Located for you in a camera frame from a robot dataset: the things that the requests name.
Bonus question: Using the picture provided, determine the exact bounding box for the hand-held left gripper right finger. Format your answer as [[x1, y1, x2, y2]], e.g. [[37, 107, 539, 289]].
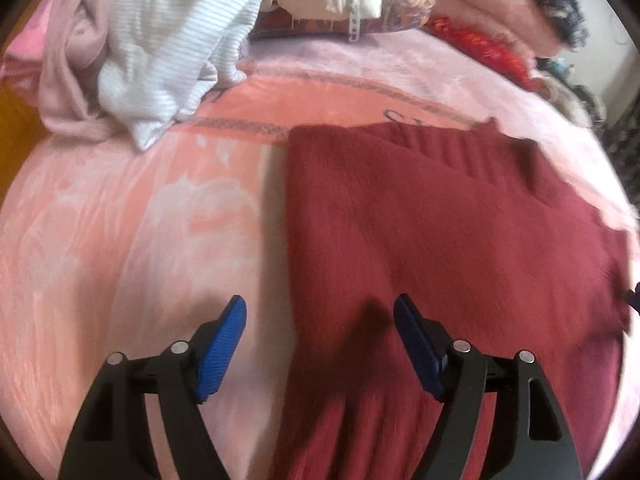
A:
[[392, 294, 586, 480]]

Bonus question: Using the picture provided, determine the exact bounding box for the white ribbed garment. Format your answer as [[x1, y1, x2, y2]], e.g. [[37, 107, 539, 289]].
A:
[[97, 0, 276, 152]]

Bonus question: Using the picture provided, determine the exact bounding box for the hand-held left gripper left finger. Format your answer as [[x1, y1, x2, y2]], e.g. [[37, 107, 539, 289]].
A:
[[57, 294, 248, 480]]

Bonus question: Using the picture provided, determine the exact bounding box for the red patterned cloth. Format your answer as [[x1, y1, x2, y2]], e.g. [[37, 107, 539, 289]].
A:
[[427, 16, 540, 92]]

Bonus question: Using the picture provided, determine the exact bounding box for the dark red knit sweater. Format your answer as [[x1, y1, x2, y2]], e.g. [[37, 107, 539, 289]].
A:
[[270, 117, 633, 480]]

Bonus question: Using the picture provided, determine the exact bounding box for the pink leaf-patterned blanket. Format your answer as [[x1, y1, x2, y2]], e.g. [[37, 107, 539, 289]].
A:
[[0, 25, 640, 480]]

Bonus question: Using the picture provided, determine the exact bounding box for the beige cloth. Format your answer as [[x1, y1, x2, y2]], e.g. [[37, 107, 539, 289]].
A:
[[542, 77, 593, 122]]

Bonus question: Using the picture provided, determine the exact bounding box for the dark patterned curtain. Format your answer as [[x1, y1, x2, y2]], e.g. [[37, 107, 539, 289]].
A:
[[600, 107, 640, 203]]

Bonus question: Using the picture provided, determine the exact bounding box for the pale pink garment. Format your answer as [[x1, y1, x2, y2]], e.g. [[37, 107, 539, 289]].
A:
[[37, 0, 126, 140]]

